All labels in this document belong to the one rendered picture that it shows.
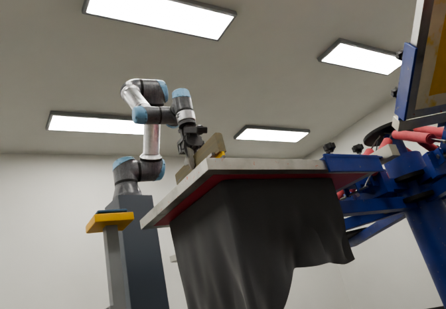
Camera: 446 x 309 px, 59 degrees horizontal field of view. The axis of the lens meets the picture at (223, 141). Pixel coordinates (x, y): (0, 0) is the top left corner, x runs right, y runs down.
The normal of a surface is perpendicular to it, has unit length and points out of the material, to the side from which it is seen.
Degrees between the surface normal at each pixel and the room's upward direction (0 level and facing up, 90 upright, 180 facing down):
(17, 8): 180
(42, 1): 180
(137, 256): 90
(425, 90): 148
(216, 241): 95
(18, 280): 90
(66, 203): 90
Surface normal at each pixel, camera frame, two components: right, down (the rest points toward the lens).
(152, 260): 0.57, -0.46
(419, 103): 0.18, 0.53
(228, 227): -0.84, -0.04
